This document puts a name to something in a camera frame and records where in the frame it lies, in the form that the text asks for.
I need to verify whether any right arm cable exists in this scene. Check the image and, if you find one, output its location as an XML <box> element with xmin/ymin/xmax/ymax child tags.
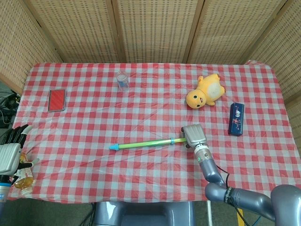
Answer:
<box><xmin>215</xmin><ymin>165</ymin><xmax>246</xmax><ymax>226</ymax></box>

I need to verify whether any dark blue printed box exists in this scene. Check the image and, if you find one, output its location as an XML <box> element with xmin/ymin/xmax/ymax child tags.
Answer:
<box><xmin>228</xmin><ymin>102</ymin><xmax>246</xmax><ymax>137</ymax></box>

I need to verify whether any grey robot torso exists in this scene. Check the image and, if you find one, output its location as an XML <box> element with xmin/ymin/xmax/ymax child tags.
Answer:
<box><xmin>94</xmin><ymin>202</ymin><xmax>197</xmax><ymax>226</ymax></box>

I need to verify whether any orange juice bottle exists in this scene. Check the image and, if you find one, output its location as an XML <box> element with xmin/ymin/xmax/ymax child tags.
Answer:
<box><xmin>13</xmin><ymin>153</ymin><xmax>35</xmax><ymax>195</ymax></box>

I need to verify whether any black floor cable bundle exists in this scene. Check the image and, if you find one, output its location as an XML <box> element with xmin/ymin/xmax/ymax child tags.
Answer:
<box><xmin>0</xmin><ymin>89</ymin><xmax>21</xmax><ymax>129</ymax></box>

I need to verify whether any red card case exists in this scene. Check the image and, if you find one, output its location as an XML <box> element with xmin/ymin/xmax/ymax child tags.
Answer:
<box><xmin>48</xmin><ymin>88</ymin><xmax>66</xmax><ymax>112</ymax></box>

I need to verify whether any red white checkered tablecloth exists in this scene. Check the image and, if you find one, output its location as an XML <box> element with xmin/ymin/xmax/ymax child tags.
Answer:
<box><xmin>6</xmin><ymin>61</ymin><xmax>301</xmax><ymax>204</ymax></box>

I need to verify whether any yellow plush toy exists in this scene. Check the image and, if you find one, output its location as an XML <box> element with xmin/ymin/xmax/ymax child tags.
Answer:
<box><xmin>186</xmin><ymin>73</ymin><xmax>226</xmax><ymax>110</ymax></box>

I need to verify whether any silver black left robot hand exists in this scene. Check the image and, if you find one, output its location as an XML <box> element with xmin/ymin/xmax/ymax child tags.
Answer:
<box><xmin>0</xmin><ymin>124</ymin><xmax>41</xmax><ymax>176</ymax></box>

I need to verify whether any bamboo screen panel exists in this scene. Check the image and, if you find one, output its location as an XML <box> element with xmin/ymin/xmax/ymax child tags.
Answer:
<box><xmin>239</xmin><ymin>0</ymin><xmax>301</xmax><ymax>124</ymax></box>
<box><xmin>23</xmin><ymin>0</ymin><xmax>121</xmax><ymax>64</ymax></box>
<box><xmin>0</xmin><ymin>0</ymin><xmax>63</xmax><ymax>94</ymax></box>
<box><xmin>105</xmin><ymin>0</ymin><xmax>206</xmax><ymax>64</ymax></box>
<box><xmin>183</xmin><ymin>0</ymin><xmax>295</xmax><ymax>65</ymax></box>

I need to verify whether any green blue water squirter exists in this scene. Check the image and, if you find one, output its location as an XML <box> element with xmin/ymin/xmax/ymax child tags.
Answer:
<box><xmin>109</xmin><ymin>137</ymin><xmax>189</xmax><ymax>152</ymax></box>

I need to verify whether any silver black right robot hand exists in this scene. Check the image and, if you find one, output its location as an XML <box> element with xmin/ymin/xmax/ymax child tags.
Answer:
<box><xmin>181</xmin><ymin>124</ymin><xmax>209</xmax><ymax>150</ymax></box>

